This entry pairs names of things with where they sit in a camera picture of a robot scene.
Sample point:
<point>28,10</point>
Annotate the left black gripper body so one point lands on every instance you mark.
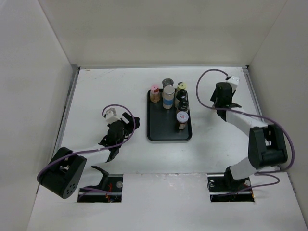
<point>128,128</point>

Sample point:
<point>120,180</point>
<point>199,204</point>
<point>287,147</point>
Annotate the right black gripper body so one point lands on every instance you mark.
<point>214,99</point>

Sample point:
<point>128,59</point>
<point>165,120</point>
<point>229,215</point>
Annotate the black knob cap bottle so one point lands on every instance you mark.
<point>183,106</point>

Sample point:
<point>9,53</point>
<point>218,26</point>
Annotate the black cap spice bottle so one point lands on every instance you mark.
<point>181,95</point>

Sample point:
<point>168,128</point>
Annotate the pink cap spice bottle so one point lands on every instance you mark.
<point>155,93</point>

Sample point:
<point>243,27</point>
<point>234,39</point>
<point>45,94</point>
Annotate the silver lid blue label jar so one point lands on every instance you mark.
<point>168,96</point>

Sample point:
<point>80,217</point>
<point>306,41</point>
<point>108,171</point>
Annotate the yellow cap spice bottle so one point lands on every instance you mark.
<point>181,86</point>

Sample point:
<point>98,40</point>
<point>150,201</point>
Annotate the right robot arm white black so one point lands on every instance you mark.
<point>266,144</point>

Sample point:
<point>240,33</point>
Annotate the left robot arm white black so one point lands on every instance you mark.
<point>62,175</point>

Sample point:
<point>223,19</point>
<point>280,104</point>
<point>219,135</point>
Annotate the black plastic tray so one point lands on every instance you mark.
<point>162,124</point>

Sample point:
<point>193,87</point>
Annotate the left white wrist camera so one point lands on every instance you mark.
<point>110,115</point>

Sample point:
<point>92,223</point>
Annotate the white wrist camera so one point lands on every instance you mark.
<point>233,81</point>
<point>110,115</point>

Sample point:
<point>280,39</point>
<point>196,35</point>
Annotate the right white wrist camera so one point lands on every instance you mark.
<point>233,81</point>

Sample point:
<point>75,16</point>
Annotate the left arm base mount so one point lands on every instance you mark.
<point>108,190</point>

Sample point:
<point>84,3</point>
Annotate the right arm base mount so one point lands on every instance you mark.
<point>223,188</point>

